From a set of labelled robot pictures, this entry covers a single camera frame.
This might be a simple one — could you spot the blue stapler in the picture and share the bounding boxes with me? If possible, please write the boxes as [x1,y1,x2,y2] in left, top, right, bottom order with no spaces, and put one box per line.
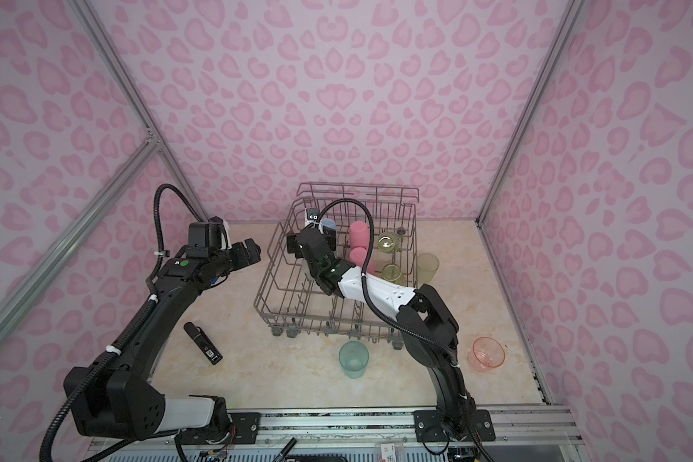
[206,277,224,288]

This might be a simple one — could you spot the light pink translucent cup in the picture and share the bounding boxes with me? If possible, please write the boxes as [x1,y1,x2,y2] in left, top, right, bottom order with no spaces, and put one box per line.
[468,337,506,373]

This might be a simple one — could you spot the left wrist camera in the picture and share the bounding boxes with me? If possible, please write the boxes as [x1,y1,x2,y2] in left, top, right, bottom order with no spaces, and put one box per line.
[210,216,232,249]

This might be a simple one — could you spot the teal translucent cup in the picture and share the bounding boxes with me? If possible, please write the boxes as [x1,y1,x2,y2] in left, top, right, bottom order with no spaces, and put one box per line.
[338,341,370,379]
[320,219,338,251]

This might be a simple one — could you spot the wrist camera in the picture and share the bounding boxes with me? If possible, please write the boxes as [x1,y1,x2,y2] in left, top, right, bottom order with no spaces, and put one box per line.
[210,216,232,249]
[304,208,321,227]

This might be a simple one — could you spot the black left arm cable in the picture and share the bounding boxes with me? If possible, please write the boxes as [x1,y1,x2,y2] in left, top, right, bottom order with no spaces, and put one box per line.
[145,183,209,296]

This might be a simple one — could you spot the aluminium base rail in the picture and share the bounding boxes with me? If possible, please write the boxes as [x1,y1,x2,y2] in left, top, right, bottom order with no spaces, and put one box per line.
[109,405,591,461]

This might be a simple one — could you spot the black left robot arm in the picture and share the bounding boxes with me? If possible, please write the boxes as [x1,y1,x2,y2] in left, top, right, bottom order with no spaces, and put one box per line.
[64,223,261,441]

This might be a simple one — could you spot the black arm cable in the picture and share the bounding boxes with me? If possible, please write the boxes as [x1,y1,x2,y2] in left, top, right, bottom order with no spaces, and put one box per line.
[145,183,209,296]
[316,197,498,462]

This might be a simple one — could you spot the black stapler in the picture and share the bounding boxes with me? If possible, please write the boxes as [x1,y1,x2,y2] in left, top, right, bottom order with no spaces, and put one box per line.
[184,321,223,365]

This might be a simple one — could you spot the pink plastic cup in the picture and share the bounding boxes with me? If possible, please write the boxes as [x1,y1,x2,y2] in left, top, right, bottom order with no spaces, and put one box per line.
[348,221,373,249]

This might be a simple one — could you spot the yellow-green translucent cup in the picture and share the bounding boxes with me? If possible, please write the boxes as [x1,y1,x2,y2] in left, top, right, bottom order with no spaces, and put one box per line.
[375,232,402,254]

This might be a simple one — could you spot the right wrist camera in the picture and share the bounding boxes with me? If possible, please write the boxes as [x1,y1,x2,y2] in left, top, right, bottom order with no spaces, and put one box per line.
[304,208,321,227]

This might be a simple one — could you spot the bright green translucent cup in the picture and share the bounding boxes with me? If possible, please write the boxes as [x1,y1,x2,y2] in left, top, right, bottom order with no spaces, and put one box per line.
[380,263,407,286]

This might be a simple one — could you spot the olive translucent cup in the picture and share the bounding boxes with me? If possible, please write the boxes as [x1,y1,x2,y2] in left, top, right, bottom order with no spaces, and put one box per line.
[416,253,440,287]

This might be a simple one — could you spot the grey wire dish rack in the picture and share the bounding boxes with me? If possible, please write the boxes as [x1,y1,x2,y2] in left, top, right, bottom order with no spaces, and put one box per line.
[254,182,420,350]

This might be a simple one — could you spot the magenta plastic cup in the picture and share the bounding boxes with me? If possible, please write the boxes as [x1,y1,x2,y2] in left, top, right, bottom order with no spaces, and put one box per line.
[348,248,375,275]

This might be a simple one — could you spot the black marker pen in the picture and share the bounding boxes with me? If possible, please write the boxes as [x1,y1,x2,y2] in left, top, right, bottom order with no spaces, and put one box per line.
[275,438,298,462]

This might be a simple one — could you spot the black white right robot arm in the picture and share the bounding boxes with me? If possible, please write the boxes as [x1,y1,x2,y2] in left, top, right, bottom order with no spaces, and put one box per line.
[286,224,477,441]

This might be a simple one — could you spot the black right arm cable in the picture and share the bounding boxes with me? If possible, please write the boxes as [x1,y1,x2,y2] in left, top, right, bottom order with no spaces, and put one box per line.
[316,197,498,462]

